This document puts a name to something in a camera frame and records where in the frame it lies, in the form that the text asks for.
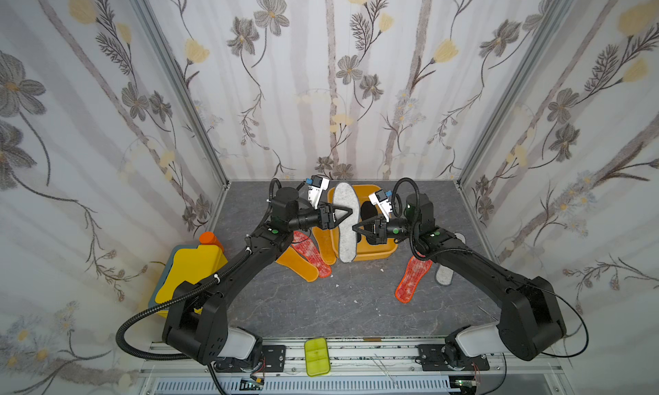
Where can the wide yellow fuzzy insole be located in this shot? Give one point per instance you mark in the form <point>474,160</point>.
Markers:
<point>299,265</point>

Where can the orange cylinder bottle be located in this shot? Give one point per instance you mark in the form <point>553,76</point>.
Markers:
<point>209,238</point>

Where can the yellow plastic storage box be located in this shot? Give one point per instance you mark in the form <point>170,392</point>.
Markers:
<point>365,251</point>

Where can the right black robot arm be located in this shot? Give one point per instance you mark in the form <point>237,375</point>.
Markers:
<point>530,320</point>

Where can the yellow lidded lunch box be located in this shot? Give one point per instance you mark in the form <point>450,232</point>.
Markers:
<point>190,264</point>

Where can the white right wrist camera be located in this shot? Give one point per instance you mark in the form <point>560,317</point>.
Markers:
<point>382,200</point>

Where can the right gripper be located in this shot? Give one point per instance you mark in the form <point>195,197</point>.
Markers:
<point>382,228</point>

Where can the narrow yellow fuzzy insole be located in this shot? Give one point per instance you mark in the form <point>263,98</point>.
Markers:
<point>325,245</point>

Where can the grey felt insole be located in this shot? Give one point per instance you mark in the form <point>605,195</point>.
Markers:
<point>345,195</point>
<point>444,276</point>

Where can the red white patterned insole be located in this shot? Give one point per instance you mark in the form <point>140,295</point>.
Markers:
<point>313,252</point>

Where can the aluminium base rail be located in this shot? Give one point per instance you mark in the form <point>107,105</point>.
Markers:
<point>387,365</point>

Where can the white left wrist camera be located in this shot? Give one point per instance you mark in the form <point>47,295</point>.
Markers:
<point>316,185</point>

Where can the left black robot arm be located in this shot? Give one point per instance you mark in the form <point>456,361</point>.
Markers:
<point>197,320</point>

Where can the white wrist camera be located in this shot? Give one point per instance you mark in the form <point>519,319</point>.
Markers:
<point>382,200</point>
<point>316,185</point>

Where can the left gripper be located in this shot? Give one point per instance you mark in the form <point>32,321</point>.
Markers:
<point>325,221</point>

